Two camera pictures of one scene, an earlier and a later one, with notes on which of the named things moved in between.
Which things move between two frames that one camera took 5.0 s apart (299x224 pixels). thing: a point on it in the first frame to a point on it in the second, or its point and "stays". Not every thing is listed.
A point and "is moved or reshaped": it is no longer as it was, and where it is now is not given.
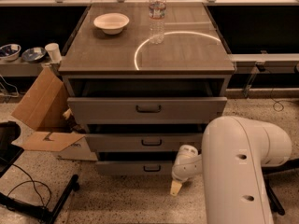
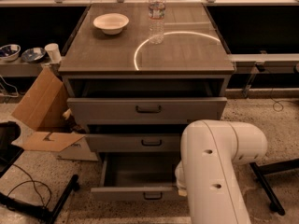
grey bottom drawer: [134, 168] is moved or reshaped
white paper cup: [54, 52] stays
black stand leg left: [42, 212] stays
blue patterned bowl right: [34, 54] stays
